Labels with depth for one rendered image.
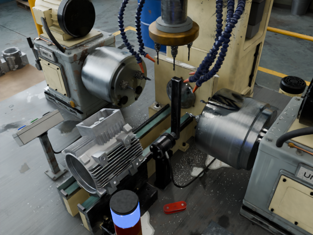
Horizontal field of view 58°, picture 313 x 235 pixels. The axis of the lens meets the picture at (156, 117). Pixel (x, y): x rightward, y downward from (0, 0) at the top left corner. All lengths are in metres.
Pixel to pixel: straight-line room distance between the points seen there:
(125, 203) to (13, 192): 0.74
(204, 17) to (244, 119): 0.47
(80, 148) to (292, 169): 0.62
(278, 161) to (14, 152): 1.10
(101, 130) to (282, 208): 0.60
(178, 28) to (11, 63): 2.81
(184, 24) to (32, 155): 0.87
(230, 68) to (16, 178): 0.99
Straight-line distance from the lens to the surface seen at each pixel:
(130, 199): 0.61
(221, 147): 0.95
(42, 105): 1.68
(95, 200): 1.00
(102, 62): 1.25
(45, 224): 1.14
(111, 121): 0.92
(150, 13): 3.12
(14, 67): 3.59
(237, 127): 0.92
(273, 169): 0.90
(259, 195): 1.00
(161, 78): 1.28
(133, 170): 1.00
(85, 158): 0.87
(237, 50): 1.17
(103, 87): 1.23
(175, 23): 1.00
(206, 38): 1.23
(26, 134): 1.07
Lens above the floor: 1.72
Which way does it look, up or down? 39 degrees down
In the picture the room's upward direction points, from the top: 2 degrees counter-clockwise
